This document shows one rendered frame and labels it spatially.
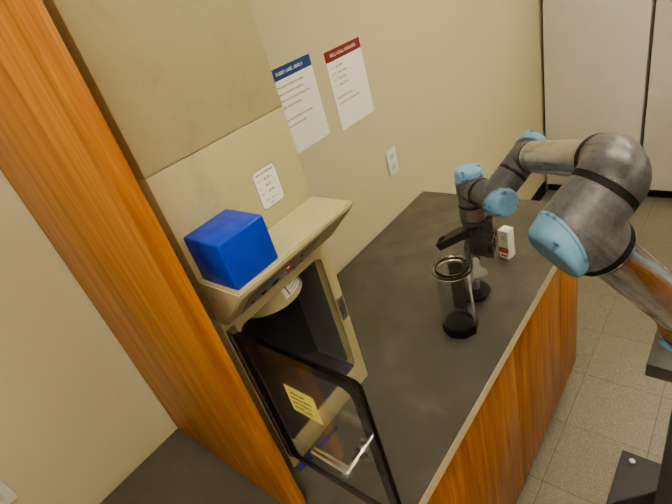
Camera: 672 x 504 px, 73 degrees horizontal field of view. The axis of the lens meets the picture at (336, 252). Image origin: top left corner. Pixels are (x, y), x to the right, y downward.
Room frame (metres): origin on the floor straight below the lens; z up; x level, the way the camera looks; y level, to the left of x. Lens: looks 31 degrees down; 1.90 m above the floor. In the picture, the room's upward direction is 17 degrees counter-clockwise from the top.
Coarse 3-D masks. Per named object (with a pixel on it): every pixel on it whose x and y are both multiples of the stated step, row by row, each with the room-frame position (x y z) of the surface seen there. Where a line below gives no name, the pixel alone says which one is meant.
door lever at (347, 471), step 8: (360, 448) 0.51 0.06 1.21; (312, 456) 0.53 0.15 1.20; (320, 456) 0.52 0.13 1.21; (328, 456) 0.52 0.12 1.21; (360, 456) 0.50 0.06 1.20; (328, 464) 0.50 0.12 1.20; (336, 464) 0.50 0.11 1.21; (344, 464) 0.49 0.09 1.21; (352, 464) 0.49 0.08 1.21; (344, 472) 0.48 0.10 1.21; (352, 472) 0.48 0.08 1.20
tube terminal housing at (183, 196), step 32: (256, 128) 0.87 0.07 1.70; (288, 128) 0.93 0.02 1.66; (192, 160) 0.77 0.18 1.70; (224, 160) 0.81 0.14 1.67; (256, 160) 0.86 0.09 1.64; (288, 160) 0.91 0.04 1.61; (160, 192) 0.72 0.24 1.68; (192, 192) 0.75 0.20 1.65; (224, 192) 0.79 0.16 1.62; (256, 192) 0.84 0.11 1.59; (288, 192) 0.89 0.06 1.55; (160, 224) 0.73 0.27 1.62; (192, 224) 0.74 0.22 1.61; (320, 256) 0.91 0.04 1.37; (352, 352) 0.91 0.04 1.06
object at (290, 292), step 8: (296, 280) 0.89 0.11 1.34; (288, 288) 0.86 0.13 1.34; (296, 288) 0.87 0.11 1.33; (280, 296) 0.84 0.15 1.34; (288, 296) 0.85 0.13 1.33; (296, 296) 0.85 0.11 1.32; (272, 304) 0.83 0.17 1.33; (280, 304) 0.83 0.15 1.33; (288, 304) 0.83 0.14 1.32; (256, 312) 0.83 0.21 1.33; (264, 312) 0.82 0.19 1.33; (272, 312) 0.82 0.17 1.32
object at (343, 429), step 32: (256, 352) 0.66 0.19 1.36; (288, 384) 0.61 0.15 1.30; (320, 384) 0.54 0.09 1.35; (352, 384) 0.49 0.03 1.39; (288, 416) 0.65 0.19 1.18; (320, 416) 0.57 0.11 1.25; (352, 416) 0.50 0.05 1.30; (320, 448) 0.61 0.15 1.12; (352, 448) 0.53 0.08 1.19; (352, 480) 0.56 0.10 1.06; (384, 480) 0.49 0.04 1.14
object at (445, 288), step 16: (448, 256) 1.04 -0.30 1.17; (464, 256) 1.02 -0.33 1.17; (432, 272) 1.00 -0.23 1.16; (448, 272) 1.04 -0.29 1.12; (464, 272) 0.95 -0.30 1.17; (448, 288) 0.96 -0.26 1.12; (464, 288) 0.95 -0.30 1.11; (448, 304) 0.97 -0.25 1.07; (464, 304) 0.95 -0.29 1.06; (448, 320) 0.97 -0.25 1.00; (464, 320) 0.95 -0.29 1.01
